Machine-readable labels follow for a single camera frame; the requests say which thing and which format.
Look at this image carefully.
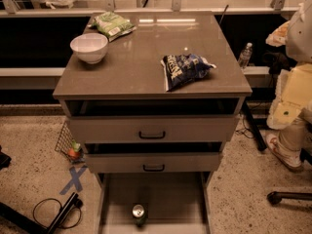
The black chair base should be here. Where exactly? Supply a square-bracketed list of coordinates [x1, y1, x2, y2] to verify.
[267, 191, 312, 205]

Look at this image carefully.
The grey top drawer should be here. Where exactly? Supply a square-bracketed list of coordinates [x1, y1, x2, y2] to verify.
[66, 98, 241, 144]

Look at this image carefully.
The blue tape cross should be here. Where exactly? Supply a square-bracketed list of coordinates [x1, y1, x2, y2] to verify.
[59, 165, 87, 195]

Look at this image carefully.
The green soda can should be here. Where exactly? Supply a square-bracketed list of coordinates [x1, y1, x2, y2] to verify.
[132, 204, 147, 227]

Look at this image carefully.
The grey bottom drawer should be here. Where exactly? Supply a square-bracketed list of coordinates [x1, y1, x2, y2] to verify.
[95, 173, 211, 234]

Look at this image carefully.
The clear water bottle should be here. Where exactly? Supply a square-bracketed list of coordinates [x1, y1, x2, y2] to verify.
[238, 43, 253, 69]

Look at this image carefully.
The wire mesh basket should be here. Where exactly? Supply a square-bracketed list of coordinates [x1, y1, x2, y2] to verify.
[55, 122, 85, 164]

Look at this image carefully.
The grey drawer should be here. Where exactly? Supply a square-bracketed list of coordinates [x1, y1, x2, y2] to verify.
[95, 173, 211, 234]
[85, 142, 222, 173]
[66, 98, 241, 144]

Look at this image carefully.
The blue chip bag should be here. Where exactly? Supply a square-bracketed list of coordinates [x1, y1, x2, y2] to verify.
[161, 54, 216, 92]

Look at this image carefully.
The green chip bag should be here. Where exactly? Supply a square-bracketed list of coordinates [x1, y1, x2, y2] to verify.
[90, 12, 136, 42]

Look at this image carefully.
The grey middle drawer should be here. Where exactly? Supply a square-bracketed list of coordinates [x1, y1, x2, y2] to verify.
[85, 142, 222, 173]

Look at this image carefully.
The person's leg and shoe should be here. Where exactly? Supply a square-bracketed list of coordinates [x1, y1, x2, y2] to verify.
[266, 101, 312, 173]

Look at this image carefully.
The white bowl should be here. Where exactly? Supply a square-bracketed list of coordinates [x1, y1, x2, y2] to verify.
[70, 33, 108, 64]

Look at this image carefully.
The black stand with cable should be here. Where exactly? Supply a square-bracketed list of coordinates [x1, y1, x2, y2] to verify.
[0, 193, 83, 234]

